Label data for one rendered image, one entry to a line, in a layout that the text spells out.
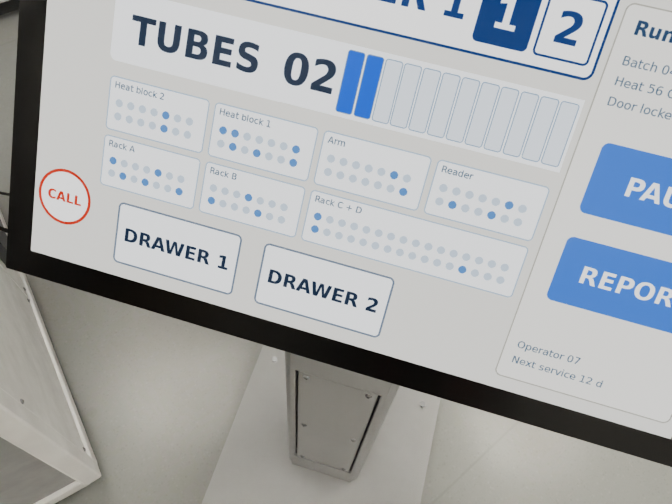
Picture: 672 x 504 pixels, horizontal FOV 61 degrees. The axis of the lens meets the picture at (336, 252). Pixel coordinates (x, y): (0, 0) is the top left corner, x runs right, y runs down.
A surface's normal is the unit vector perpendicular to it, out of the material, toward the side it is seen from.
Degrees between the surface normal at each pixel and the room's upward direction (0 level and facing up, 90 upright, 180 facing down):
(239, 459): 5
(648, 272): 50
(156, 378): 0
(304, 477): 0
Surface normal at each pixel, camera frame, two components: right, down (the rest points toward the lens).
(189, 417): 0.06, -0.53
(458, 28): -0.18, 0.27
